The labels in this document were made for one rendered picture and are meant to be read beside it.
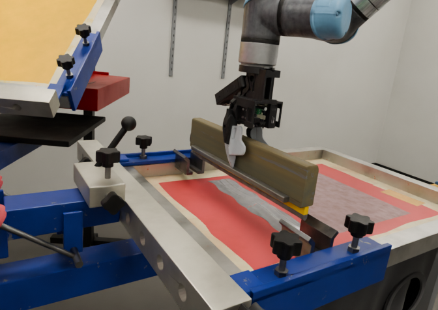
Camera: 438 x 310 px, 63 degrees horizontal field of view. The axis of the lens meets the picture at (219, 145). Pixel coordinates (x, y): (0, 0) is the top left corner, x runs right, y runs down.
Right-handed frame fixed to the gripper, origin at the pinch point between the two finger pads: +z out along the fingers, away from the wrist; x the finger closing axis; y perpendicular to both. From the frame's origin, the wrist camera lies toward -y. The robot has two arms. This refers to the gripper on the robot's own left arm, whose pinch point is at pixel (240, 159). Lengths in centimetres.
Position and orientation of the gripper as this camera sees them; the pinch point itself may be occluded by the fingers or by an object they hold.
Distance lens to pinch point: 77.7
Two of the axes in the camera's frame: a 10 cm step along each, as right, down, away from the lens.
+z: -0.9, 9.6, 2.6
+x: 8.4, -0.6, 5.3
